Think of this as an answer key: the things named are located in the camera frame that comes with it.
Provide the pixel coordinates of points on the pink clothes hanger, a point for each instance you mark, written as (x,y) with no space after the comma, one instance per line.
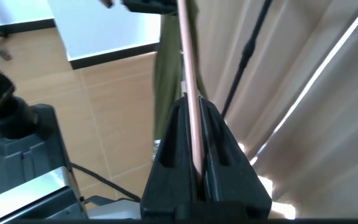
(191,93)

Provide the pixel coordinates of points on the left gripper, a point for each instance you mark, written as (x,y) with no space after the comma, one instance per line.
(151,5)

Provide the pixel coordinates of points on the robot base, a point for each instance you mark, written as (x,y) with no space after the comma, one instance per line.
(26,161)

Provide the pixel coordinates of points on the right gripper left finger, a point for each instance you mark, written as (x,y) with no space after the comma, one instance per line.
(169,193)

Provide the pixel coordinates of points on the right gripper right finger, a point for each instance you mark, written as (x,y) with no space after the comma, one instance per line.
(241,196)

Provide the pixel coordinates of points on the green printed t-shirt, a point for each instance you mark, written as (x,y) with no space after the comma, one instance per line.
(166,77)

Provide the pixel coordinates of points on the black clothes rack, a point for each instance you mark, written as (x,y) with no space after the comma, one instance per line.
(247,49)

